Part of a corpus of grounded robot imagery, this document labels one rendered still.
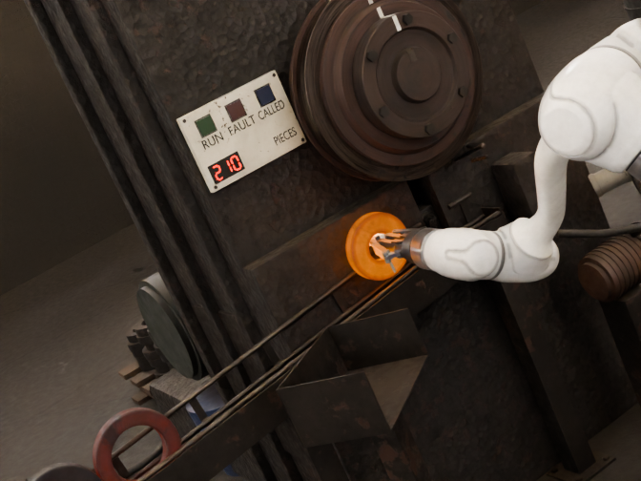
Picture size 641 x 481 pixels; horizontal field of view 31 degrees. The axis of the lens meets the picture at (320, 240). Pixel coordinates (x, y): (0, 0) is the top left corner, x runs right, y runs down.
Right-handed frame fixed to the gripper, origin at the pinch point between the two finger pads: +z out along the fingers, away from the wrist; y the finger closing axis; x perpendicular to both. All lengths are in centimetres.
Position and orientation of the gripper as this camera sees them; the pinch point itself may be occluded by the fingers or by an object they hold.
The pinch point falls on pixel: (375, 240)
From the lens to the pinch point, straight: 263.4
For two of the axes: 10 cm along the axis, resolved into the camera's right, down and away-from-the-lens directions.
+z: -4.8, -0.9, 8.7
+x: -3.8, -8.8, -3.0
